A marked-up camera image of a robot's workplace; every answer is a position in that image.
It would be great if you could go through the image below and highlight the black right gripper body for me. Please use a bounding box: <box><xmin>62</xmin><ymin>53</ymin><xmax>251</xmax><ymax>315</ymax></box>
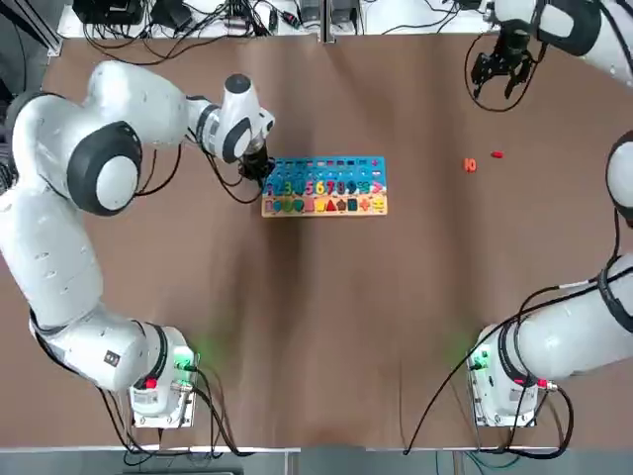
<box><xmin>494</xmin><ymin>28</ymin><xmax>535</xmax><ymax>63</ymax></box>

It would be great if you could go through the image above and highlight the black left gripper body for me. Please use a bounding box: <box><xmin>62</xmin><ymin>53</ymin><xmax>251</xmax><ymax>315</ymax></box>
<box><xmin>239</xmin><ymin>145</ymin><xmax>273</xmax><ymax>188</ymax></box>

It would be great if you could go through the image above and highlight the colourful toy puzzle board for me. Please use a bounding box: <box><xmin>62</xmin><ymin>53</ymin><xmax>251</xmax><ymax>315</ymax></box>
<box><xmin>260</xmin><ymin>155</ymin><xmax>391</xmax><ymax>219</ymax></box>

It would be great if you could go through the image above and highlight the black power adapter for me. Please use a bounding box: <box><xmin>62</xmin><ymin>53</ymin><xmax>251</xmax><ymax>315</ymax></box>
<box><xmin>150</xmin><ymin>0</ymin><xmax>192</xmax><ymax>30</ymax></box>

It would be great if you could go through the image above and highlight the black box device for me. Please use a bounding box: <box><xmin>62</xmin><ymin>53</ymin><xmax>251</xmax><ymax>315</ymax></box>
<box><xmin>73</xmin><ymin>0</ymin><xmax>142</xmax><ymax>24</ymax></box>

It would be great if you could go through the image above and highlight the aluminium frame post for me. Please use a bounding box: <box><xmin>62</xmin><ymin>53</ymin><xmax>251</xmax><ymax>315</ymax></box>
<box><xmin>320</xmin><ymin>0</ymin><xmax>338</xmax><ymax>45</ymax></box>

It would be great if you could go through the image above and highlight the aluminium frame rail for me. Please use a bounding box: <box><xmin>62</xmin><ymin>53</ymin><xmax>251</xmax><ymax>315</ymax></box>
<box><xmin>29</xmin><ymin>0</ymin><xmax>65</xmax><ymax>56</ymax></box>

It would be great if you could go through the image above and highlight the black cable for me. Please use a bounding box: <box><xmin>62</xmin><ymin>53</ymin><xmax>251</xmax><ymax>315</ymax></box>
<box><xmin>403</xmin><ymin>274</ymin><xmax>619</xmax><ymax>456</ymax></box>

